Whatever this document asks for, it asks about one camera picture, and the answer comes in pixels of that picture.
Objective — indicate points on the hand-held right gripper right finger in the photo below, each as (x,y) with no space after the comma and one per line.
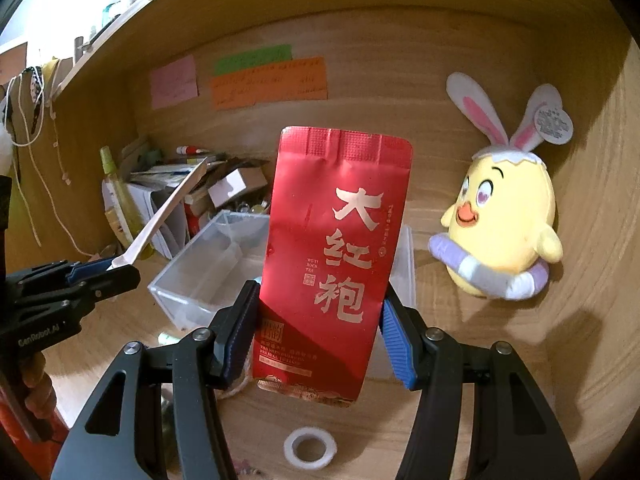
(400,350)

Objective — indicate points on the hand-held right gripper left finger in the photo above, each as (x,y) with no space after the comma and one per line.
(237,345)

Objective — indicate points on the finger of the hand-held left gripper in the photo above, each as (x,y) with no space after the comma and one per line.
(90,269)
(120,280)

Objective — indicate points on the white paper-wrapped utensil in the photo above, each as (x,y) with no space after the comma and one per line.
(160,215)

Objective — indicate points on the clear plastic box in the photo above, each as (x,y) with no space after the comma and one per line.
(200,270)

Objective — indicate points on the white tape roll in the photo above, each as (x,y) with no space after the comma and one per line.
(290,447)

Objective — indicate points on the red tea packet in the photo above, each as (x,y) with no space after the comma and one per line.
(320,220)

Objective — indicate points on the person's left hand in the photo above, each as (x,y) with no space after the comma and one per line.
(37,380)

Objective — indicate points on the red white twine bundle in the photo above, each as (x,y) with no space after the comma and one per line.
(232,391)

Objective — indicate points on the yellow-green spray bottle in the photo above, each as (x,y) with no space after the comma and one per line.
(117,195)

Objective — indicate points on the red carton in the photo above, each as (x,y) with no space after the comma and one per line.
(195,220)

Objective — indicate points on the person's orange clothing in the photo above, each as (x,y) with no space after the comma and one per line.
(12,422)

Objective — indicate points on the red white marker pen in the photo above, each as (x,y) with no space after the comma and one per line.
(192,150)

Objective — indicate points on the small cardboard box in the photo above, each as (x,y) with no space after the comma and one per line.
(235,185)

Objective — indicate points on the yellow chick plush toy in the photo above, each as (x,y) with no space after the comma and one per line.
(505,210)

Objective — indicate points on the yellow hanging cloth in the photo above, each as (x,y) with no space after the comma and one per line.
(51,77)

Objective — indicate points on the pink sticky note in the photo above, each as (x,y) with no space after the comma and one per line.
(175,82)

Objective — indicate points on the orange sticky note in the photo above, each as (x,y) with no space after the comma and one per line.
(270,87)

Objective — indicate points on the green sticky note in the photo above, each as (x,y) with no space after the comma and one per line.
(250,60)

